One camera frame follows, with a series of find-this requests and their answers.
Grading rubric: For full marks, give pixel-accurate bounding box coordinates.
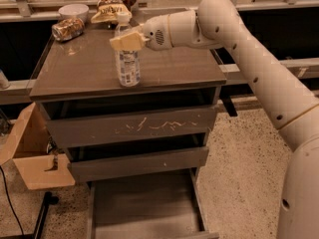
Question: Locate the open cardboard box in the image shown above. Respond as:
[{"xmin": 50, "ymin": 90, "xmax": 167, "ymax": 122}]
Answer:
[{"xmin": 0, "ymin": 103, "xmax": 75, "ymax": 190}]

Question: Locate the grey metal railing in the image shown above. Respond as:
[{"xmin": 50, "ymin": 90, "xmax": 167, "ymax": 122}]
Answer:
[{"xmin": 0, "ymin": 58, "xmax": 319, "ymax": 105}]

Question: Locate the white bowl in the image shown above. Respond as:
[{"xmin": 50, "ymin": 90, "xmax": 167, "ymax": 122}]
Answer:
[{"xmin": 58, "ymin": 4, "xmax": 89, "ymax": 23}]

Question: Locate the grey top drawer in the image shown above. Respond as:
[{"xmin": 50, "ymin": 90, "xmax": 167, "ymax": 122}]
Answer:
[{"xmin": 47, "ymin": 106, "xmax": 216, "ymax": 148}]

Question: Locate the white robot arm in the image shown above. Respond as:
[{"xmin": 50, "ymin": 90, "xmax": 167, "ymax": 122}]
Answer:
[{"xmin": 110, "ymin": 0, "xmax": 319, "ymax": 239}]

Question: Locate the black cable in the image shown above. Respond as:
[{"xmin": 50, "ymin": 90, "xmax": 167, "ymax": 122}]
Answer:
[{"xmin": 0, "ymin": 165, "xmax": 26, "ymax": 239}]

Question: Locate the crumpled chip bag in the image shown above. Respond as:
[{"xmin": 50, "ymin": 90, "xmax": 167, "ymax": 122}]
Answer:
[{"xmin": 91, "ymin": 0, "xmax": 138, "ymax": 24}]

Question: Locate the grey drawer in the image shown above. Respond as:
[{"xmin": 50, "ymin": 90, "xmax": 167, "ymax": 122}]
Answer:
[
  {"xmin": 68, "ymin": 146, "xmax": 208, "ymax": 182},
  {"xmin": 86, "ymin": 169, "xmax": 219, "ymax": 239},
  {"xmin": 47, "ymin": 106, "xmax": 216, "ymax": 148}
]

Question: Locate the grey drawer cabinet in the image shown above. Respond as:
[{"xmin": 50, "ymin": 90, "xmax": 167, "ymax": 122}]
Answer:
[{"xmin": 30, "ymin": 25, "xmax": 226, "ymax": 182}]

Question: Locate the grey bottom drawer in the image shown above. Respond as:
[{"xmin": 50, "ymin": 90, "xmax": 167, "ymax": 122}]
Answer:
[{"xmin": 86, "ymin": 169, "xmax": 219, "ymax": 239}]

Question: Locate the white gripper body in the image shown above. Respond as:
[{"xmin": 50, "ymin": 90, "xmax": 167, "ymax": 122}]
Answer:
[{"xmin": 143, "ymin": 15, "xmax": 172, "ymax": 51}]

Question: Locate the clear plastic water bottle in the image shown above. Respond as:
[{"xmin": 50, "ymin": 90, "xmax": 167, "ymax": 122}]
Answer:
[{"xmin": 115, "ymin": 12, "xmax": 141, "ymax": 87}]

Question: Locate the black stand leg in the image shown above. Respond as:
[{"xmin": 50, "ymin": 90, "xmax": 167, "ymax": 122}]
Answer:
[{"xmin": 32, "ymin": 191, "xmax": 59, "ymax": 239}]

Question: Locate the grey middle drawer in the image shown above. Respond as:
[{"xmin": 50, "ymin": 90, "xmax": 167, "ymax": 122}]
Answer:
[{"xmin": 68, "ymin": 146, "xmax": 208, "ymax": 182}]

